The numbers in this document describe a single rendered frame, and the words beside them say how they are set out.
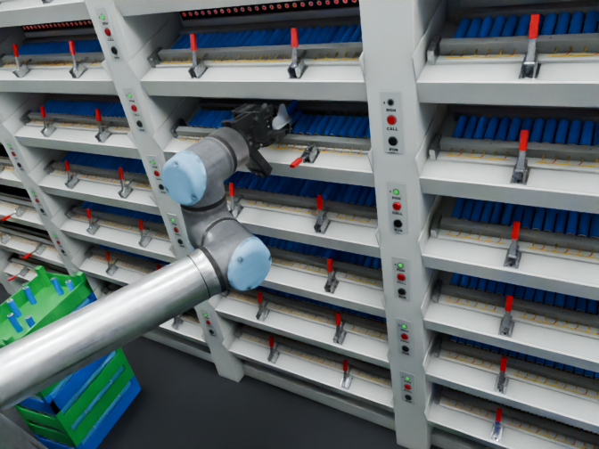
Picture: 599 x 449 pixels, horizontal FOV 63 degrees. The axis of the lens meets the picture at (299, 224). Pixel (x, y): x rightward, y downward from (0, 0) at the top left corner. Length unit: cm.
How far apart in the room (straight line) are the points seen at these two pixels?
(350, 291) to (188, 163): 59
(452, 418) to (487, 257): 57
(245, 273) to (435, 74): 48
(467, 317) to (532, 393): 24
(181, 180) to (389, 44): 44
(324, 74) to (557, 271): 59
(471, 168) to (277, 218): 52
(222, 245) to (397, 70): 44
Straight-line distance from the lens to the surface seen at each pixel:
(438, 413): 150
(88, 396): 183
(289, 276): 137
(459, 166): 100
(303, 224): 122
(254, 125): 105
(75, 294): 168
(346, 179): 107
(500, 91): 90
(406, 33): 90
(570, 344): 119
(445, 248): 110
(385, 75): 93
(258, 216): 130
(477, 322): 120
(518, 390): 133
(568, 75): 89
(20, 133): 192
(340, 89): 99
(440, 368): 135
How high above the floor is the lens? 139
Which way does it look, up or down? 32 degrees down
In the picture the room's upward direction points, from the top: 11 degrees counter-clockwise
